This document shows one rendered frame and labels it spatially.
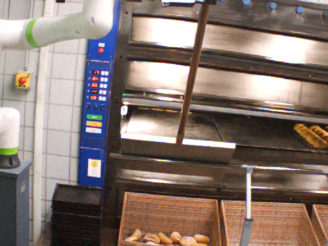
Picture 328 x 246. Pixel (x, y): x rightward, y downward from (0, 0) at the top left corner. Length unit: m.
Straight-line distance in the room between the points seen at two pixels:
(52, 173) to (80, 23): 1.61
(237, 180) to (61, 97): 1.14
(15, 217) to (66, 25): 0.89
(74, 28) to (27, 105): 1.42
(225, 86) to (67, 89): 0.91
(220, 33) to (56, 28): 1.38
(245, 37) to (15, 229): 1.68
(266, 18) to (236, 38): 0.23
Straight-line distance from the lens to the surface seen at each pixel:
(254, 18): 2.94
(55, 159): 3.04
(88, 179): 3.01
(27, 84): 2.92
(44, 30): 1.79
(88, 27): 1.59
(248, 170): 2.64
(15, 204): 2.14
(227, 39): 2.90
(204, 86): 2.90
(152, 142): 2.47
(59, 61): 2.93
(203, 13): 1.70
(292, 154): 3.08
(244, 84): 2.94
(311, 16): 3.02
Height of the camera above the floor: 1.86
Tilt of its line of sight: 11 degrees down
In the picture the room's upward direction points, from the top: 6 degrees clockwise
